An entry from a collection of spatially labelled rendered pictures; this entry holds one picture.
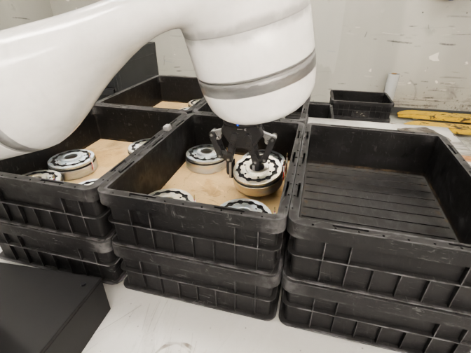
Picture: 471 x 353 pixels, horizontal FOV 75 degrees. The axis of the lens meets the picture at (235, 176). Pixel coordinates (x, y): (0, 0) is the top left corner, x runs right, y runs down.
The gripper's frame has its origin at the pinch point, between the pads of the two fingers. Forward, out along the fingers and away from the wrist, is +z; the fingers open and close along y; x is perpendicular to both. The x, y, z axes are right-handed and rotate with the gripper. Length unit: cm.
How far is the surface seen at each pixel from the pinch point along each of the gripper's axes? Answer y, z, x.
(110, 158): -36.7, 4.1, 5.2
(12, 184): -34.3, -5.1, -22.2
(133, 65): -115, 9, 144
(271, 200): 6.7, 4.7, -3.0
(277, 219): 10.1, -5.6, -21.7
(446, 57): 139, 29, 335
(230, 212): 3.5, -5.7, -21.8
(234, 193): -1.3, 4.5, -2.4
